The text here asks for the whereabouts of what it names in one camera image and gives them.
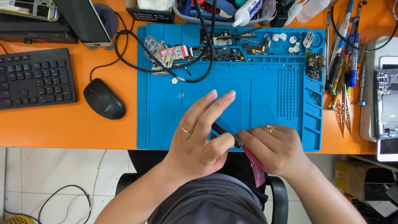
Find person's left hand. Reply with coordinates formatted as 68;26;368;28
161;90;237;185

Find person's right hand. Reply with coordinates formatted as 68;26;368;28
235;124;312;182

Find pink plastic bag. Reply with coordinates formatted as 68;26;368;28
242;144;266;188

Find black office chair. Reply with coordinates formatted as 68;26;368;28
115;151;289;224

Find person's grey shirt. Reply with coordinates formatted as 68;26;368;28
147;173;268;224

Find heap of small phone parts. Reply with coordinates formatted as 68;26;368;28
192;27;272;62

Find pair of steel tweezers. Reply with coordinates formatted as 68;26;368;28
337;83;352;138

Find brass wool tip cleaner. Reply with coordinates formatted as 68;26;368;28
305;52;326;80

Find white earbud pieces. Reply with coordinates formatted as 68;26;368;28
272;32;301;54

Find blue silicone repair mat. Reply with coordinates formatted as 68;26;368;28
136;23;326;152

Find row of screwdrivers and tools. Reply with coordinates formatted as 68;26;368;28
324;0;368;111

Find pile of razor blade packets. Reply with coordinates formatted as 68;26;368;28
151;44;194;77

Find cardboard carton with clutter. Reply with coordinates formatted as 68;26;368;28
334;155;398;224

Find white glue tube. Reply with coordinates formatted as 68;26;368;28
232;0;263;28

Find clear plastic tool tub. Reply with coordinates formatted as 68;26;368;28
172;0;277;26

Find opened phone without back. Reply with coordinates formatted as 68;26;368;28
374;68;398;139

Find clear plastic squeeze bottle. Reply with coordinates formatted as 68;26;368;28
284;0;331;26

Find clear plastic bag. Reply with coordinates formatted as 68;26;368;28
144;35;164;58

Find black computer mouse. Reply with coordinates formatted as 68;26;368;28
83;78;127;121

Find black carton with tissue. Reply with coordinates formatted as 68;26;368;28
125;0;175;24

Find round black pad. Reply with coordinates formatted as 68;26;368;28
93;3;119;39

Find grey tablet leaning upright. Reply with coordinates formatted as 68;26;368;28
53;0;114;50

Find black keyboard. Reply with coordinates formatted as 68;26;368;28
0;48;78;110

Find black flat device box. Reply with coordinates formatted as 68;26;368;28
0;14;79;45

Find yellow woven object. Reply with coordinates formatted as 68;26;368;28
0;215;35;224

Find phone in clear case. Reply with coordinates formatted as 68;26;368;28
0;0;59;22

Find black cable by tools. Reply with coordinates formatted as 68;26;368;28
330;0;398;53

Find thick black looped cable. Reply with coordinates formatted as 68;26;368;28
114;0;217;83

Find thin black mouse cable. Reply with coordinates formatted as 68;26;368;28
90;12;128;82

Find black cable on floor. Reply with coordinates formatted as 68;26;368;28
3;185;92;224

